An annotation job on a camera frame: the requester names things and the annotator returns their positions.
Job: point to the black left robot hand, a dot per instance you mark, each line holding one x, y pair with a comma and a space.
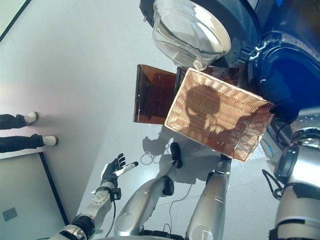
110, 175

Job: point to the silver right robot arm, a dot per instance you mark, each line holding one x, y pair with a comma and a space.
297, 200

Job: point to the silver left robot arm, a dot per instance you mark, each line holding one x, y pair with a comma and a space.
100, 202

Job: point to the round washing machine door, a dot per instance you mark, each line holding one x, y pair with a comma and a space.
190, 30

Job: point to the dark grey washing machine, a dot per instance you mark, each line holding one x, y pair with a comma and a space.
300, 37

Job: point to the silver left robot leg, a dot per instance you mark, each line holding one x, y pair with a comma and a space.
140, 202

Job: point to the silver robot leg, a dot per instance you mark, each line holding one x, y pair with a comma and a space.
212, 200
140, 202

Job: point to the white sneaker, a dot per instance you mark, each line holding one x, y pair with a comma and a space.
50, 140
32, 117

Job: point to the grey robot torso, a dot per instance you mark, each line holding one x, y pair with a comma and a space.
165, 235

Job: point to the dark trouser leg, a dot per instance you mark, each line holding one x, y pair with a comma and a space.
12, 121
20, 143

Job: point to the silver right robot leg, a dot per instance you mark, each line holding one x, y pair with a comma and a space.
212, 200

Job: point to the rectangular wicker laundry basket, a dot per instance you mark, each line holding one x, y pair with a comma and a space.
215, 112

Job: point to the grey wall socket plate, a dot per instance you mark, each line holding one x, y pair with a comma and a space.
9, 214

